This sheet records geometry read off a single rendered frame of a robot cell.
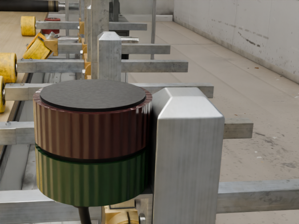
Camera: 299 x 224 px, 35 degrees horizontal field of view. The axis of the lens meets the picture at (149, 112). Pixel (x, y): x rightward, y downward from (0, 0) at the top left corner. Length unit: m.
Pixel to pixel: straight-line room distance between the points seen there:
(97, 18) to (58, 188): 0.76
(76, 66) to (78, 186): 1.07
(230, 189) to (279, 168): 2.48
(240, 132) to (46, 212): 0.41
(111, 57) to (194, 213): 0.50
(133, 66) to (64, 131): 1.09
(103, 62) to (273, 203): 0.32
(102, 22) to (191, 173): 0.75
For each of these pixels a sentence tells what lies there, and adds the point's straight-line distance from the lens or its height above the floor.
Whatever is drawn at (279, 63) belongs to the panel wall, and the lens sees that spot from 5.59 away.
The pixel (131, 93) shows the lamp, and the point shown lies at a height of 1.17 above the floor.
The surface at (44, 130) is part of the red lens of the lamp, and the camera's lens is 0.23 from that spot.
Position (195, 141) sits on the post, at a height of 1.15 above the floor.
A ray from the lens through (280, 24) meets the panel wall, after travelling 5.60.
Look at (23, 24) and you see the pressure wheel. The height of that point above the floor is 0.95.
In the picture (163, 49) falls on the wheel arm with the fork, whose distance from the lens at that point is 1.56.
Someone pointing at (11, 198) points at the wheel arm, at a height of 0.96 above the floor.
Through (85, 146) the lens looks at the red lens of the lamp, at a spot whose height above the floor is 1.16.
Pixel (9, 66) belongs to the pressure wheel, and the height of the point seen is 0.95.
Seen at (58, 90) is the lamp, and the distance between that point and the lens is 0.25.
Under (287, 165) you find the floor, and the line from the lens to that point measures 3.16.
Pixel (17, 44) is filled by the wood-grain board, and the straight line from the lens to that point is 1.87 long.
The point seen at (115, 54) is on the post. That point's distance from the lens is 0.73.
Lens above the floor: 1.24
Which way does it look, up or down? 18 degrees down
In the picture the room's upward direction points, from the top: 2 degrees clockwise
